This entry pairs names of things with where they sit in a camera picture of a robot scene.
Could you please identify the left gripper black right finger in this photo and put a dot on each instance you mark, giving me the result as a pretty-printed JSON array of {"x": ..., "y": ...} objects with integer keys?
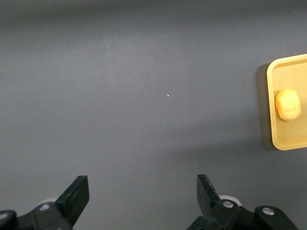
[{"x": 208, "y": 198}]

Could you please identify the yellow-brown potato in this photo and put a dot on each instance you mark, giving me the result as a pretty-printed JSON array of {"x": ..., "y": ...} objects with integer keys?
[{"x": 287, "y": 105}]

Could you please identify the yellow rectangular plastic tray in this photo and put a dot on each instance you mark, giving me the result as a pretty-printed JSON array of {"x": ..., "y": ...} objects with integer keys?
[{"x": 291, "y": 134}]

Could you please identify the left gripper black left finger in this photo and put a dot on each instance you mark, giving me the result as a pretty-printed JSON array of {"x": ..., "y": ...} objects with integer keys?
[{"x": 74, "y": 198}]

